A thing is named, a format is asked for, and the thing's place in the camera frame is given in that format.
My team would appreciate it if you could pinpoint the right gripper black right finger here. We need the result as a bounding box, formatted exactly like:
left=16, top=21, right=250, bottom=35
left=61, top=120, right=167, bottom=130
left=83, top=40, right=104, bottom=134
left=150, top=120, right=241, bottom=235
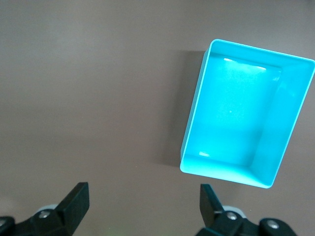
left=196, top=183, right=297, bottom=236

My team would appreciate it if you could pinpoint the brown table cloth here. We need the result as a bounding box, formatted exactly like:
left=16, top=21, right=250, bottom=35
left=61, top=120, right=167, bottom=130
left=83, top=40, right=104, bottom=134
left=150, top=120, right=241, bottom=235
left=0, top=0, right=315, bottom=236

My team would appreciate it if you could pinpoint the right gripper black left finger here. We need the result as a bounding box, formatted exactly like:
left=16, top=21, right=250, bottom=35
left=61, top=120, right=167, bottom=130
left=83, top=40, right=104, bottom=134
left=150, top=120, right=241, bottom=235
left=0, top=182, right=90, bottom=236

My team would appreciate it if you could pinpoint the teal plastic bin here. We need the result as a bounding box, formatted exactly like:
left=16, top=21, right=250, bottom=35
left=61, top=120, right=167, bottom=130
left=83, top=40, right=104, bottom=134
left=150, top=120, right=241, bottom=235
left=179, top=38, right=315, bottom=189

